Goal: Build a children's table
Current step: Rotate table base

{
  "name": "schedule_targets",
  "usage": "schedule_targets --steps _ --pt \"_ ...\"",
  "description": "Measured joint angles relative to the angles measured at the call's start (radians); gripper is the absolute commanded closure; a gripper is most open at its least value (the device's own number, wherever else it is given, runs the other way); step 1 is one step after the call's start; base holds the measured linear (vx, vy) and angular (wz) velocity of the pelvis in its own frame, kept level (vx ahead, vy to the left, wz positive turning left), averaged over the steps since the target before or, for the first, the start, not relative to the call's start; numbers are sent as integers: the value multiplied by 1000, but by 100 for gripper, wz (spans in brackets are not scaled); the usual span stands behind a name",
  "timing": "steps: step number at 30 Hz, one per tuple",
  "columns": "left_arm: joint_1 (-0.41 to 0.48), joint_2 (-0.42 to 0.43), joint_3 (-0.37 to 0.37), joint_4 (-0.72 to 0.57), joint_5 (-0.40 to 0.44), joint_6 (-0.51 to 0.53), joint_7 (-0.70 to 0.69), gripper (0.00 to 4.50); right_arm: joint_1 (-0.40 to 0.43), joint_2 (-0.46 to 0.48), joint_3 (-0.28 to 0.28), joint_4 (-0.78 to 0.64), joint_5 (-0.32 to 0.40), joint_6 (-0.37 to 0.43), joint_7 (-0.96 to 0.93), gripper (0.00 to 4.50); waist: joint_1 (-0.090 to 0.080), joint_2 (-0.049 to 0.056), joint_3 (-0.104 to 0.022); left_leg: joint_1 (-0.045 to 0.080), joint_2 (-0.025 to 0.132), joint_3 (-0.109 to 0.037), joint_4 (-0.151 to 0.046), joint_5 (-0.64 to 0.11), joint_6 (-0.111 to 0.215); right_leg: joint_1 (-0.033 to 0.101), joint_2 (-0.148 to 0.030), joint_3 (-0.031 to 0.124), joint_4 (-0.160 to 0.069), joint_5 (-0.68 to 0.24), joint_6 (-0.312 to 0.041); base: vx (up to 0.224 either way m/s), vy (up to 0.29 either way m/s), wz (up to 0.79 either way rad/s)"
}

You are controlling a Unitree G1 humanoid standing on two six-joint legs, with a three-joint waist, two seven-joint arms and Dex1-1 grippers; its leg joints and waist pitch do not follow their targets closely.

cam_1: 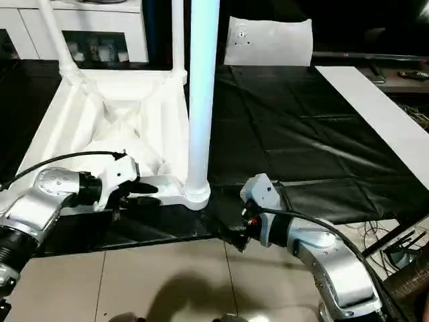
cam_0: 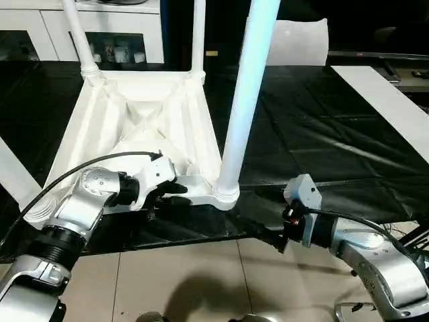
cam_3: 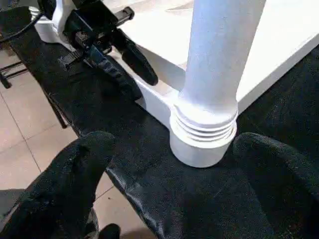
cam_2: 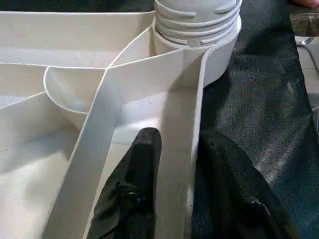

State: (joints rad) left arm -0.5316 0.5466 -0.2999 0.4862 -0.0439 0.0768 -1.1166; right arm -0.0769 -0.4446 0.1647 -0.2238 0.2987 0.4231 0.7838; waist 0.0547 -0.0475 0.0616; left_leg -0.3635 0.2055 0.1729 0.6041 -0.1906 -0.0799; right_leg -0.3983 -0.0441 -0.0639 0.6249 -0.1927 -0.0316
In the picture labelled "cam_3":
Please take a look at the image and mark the black metal table leg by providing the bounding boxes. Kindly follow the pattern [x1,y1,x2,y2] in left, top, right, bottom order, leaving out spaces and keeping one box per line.
[49,92,68,129]

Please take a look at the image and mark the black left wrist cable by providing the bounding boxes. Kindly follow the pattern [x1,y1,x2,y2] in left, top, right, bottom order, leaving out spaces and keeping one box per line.
[0,11,44,43]

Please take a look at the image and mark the white plastic table top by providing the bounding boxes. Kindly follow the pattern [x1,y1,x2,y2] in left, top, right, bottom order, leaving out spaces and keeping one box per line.
[34,0,319,168]

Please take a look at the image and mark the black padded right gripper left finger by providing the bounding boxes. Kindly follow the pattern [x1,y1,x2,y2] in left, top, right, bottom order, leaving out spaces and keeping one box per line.
[0,130,116,239]

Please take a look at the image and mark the black metal rod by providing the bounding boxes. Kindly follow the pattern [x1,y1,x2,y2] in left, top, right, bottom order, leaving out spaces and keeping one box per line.
[0,59,28,90]

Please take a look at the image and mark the black padded mat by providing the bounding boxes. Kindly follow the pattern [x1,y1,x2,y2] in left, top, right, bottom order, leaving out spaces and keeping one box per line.
[0,4,319,239]

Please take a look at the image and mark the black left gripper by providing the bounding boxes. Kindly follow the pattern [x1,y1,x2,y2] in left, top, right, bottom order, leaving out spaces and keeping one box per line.
[62,0,159,101]

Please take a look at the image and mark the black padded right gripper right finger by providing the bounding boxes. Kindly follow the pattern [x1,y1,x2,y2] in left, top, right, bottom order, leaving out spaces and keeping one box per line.
[231,131,319,239]

